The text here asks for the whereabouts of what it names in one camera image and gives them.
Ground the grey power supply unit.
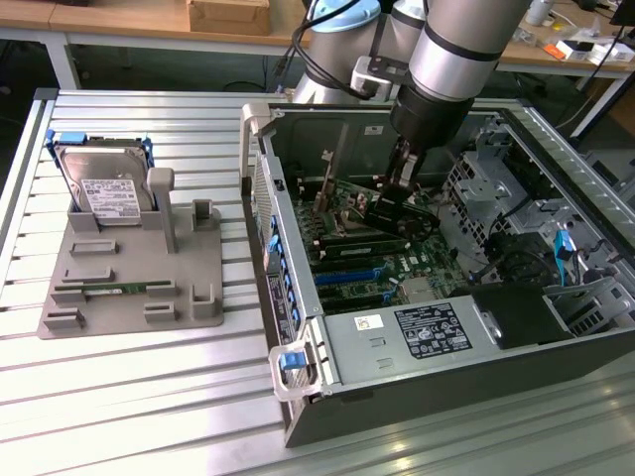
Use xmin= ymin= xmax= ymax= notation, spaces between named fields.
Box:
xmin=321 ymin=295 xmax=497 ymax=388

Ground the white cylinder container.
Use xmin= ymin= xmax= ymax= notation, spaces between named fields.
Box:
xmin=524 ymin=0 xmax=556 ymax=27

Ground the brown cardboard box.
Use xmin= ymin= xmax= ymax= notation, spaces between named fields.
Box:
xmin=186 ymin=0 xmax=272 ymax=36

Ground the wooden desk white frame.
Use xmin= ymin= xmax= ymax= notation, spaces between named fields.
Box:
xmin=495 ymin=0 xmax=635 ymax=140
xmin=0 ymin=0 xmax=314 ymax=90

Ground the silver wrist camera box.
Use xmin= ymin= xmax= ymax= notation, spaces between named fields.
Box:
xmin=350 ymin=56 xmax=413 ymax=100

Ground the green RAM stick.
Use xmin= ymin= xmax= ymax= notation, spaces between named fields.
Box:
xmin=54 ymin=281 xmax=175 ymax=295

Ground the green motherboard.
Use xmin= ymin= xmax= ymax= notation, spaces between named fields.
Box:
xmin=292 ymin=185 xmax=477 ymax=316

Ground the blue flat wire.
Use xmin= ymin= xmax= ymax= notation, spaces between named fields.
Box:
xmin=555 ymin=229 xmax=577 ymax=289

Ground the white orange small box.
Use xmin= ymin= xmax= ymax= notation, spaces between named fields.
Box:
xmin=544 ymin=39 xmax=596 ymax=63

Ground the silver chipset heatsink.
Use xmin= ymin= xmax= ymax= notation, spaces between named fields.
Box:
xmin=399 ymin=277 xmax=443 ymax=303

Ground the blue expansion slot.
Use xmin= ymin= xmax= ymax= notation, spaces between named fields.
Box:
xmin=315 ymin=265 xmax=393 ymax=288

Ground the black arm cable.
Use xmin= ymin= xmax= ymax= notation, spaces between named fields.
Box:
xmin=275 ymin=0 xmax=383 ymax=100

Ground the open black PC case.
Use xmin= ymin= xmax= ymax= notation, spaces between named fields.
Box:
xmin=240 ymin=96 xmax=635 ymax=450

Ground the grey plastic parts rack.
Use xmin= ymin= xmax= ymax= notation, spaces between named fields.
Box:
xmin=38 ymin=167 xmax=224 ymax=341

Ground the hard disk in blue carrier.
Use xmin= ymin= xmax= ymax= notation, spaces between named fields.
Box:
xmin=44 ymin=129 xmax=156 ymax=229

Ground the clear case latch blue tab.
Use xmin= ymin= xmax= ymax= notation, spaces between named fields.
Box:
xmin=267 ymin=339 xmax=318 ymax=403

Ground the graphics card with black shroud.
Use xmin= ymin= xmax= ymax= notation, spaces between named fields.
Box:
xmin=315 ymin=148 xmax=442 ymax=244

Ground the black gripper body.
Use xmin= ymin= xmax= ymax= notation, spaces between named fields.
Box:
xmin=388 ymin=84 xmax=476 ymax=150

